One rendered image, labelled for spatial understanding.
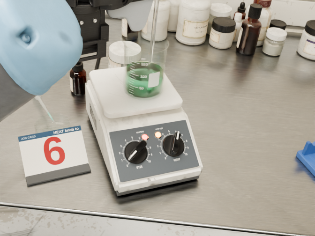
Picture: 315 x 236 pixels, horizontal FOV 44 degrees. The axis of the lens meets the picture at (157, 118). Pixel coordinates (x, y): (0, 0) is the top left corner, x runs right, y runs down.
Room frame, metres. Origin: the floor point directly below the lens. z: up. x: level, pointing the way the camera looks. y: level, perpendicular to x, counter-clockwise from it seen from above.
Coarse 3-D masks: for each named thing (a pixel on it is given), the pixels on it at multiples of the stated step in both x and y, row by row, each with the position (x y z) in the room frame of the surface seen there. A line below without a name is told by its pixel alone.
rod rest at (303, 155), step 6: (306, 144) 0.47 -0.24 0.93; (312, 144) 0.47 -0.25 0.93; (300, 150) 0.48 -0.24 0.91; (306, 150) 0.47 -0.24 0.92; (312, 150) 0.47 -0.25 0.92; (300, 156) 0.47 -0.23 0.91; (306, 156) 0.47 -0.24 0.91; (312, 156) 0.47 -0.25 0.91; (306, 162) 0.45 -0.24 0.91; (312, 162) 0.45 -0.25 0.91; (312, 168) 0.44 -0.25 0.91
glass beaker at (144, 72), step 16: (144, 32) 0.52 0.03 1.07; (128, 48) 0.47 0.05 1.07; (144, 48) 0.52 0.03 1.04; (160, 48) 0.51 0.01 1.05; (128, 64) 0.47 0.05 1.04; (144, 64) 0.46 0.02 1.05; (160, 64) 0.47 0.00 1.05; (128, 80) 0.47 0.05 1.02; (144, 80) 0.46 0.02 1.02; (160, 80) 0.48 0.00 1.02; (128, 96) 0.47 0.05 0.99; (144, 96) 0.46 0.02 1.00
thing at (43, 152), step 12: (72, 132) 0.44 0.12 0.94; (24, 144) 0.40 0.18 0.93; (36, 144) 0.41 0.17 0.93; (48, 144) 0.41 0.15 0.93; (60, 144) 0.42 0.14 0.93; (72, 144) 0.42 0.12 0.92; (24, 156) 0.39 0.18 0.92; (36, 156) 0.39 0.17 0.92; (48, 156) 0.40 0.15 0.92; (60, 156) 0.40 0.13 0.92; (72, 156) 0.41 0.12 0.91; (84, 156) 0.41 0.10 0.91; (36, 168) 0.38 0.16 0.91
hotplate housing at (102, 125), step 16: (96, 96) 0.49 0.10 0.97; (96, 112) 0.45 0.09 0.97; (160, 112) 0.46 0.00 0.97; (176, 112) 0.47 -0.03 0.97; (96, 128) 0.45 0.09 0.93; (112, 128) 0.42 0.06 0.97; (128, 128) 0.42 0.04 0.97; (112, 160) 0.38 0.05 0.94; (112, 176) 0.36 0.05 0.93; (160, 176) 0.38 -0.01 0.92; (176, 176) 0.38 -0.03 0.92; (192, 176) 0.39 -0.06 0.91; (128, 192) 0.36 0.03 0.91
